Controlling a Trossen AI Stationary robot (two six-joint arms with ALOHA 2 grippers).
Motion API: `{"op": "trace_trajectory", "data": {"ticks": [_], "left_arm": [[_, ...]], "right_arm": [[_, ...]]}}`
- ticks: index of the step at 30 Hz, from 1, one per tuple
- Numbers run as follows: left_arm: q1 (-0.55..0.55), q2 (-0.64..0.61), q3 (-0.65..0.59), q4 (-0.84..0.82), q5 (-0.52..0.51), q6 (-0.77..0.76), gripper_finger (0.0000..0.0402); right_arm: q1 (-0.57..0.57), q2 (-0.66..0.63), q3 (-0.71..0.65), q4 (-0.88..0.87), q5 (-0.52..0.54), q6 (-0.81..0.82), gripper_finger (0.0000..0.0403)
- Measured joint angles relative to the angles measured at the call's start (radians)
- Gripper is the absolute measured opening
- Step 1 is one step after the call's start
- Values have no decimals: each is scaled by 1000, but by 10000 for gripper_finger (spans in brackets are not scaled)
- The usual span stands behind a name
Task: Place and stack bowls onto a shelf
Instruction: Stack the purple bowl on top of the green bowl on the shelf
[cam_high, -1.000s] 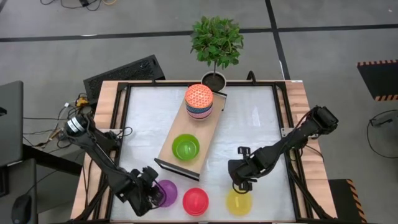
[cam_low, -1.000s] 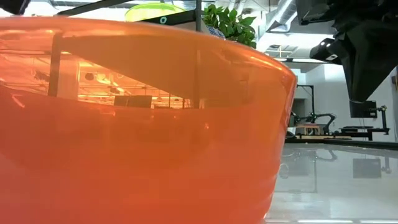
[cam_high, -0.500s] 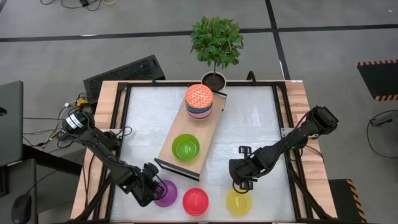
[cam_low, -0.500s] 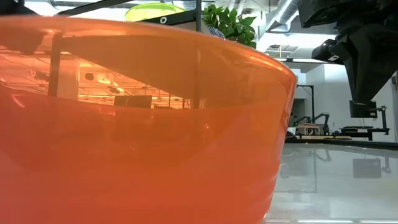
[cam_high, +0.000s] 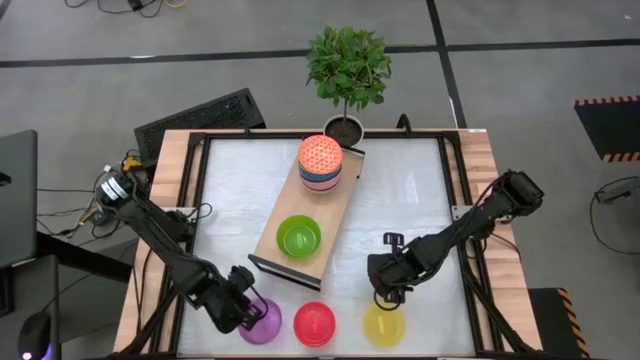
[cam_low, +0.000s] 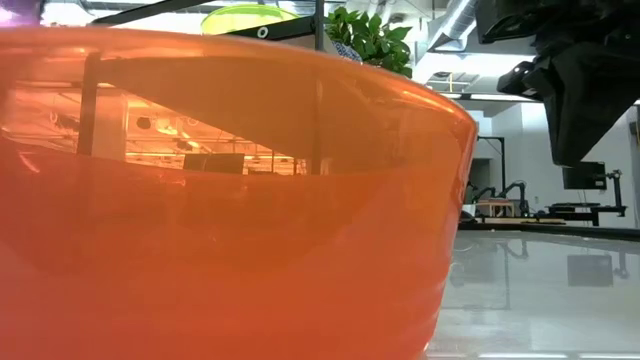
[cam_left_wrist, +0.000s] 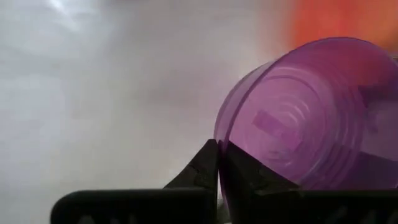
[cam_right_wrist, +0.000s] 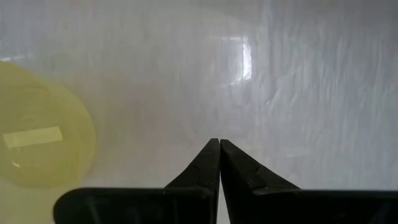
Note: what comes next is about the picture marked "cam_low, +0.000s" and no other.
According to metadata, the black background desk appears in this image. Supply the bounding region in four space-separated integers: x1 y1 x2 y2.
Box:
547 202 629 227

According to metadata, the red translucent plastic bowl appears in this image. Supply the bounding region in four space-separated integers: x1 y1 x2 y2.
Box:
0 24 479 360

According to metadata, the green potted plant white pot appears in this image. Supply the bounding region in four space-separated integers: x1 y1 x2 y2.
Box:
324 5 414 79

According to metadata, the silver ceiling duct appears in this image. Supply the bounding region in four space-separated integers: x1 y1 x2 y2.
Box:
427 0 484 52

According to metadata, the black metal table frame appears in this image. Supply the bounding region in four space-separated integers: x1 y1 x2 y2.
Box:
457 221 640 242

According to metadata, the black monitor on stand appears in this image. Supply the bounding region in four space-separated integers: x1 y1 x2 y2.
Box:
562 161 627 217

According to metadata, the green translucent plastic bowl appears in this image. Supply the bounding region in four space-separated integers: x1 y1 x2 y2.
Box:
200 3 301 36

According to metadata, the white glossy table sheet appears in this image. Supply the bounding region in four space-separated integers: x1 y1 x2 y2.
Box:
427 229 640 360

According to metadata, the long ceiling light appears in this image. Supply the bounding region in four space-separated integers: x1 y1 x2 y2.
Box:
439 92 544 103

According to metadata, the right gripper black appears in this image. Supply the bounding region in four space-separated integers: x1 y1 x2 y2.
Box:
474 0 640 166

